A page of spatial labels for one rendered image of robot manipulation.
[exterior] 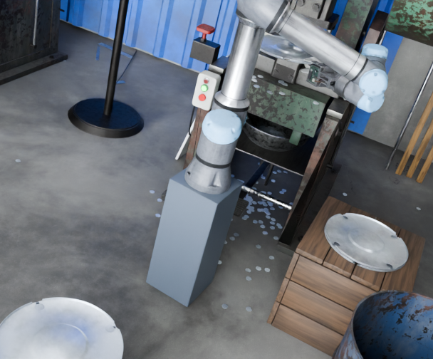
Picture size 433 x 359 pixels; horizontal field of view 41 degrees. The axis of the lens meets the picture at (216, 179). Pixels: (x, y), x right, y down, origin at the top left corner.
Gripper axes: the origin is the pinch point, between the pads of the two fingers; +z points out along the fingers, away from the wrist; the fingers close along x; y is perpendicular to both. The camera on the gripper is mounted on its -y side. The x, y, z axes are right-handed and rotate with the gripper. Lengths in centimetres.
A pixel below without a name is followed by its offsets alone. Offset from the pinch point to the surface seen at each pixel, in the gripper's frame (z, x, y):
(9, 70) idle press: 163, 64, 59
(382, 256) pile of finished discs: -50, 49, -8
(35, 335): -48, 49, 105
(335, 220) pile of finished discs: -30, 47, -4
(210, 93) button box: 25.7, 21.7, 20.2
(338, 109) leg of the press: -4.1, 16.5, -17.0
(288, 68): 17.5, 8.5, -6.9
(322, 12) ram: 18.2, -12.9, -17.1
